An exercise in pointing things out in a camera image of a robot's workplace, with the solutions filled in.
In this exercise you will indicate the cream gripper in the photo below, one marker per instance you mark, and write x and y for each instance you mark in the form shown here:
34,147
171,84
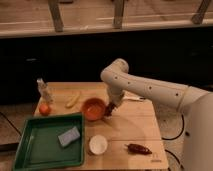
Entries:
116,99

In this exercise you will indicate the dark red grape bunch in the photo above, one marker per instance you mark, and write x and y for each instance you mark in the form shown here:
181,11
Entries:
109,108

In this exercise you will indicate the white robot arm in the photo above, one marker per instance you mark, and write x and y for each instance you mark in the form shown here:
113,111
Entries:
196,103

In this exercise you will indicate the red bowl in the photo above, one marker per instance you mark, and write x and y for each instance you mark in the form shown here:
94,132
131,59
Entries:
93,109

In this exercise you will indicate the yellow banana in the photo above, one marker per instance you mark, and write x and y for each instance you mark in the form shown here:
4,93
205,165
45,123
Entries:
73,100

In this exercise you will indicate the white cup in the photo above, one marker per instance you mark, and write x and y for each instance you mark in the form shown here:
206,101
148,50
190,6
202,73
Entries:
98,145

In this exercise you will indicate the blue sponge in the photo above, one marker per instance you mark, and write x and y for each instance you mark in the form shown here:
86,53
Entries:
69,136

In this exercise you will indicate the orange fruit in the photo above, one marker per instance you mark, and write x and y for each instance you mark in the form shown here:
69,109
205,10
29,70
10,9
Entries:
44,109

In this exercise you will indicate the green plastic tray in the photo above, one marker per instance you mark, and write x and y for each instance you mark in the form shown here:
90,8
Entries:
39,147

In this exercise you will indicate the white handled brush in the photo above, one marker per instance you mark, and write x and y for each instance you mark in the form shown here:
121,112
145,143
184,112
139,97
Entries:
134,98

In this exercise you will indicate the wooden post middle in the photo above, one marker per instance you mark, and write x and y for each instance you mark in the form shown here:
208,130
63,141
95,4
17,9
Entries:
118,13

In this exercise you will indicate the wooden post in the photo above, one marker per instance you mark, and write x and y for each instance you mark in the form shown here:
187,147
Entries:
198,17
56,16
118,13

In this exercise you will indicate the wooden post left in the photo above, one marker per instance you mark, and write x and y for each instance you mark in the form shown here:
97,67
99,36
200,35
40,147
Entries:
56,16

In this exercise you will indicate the wooden post right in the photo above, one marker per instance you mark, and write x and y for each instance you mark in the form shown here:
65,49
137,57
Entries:
198,17

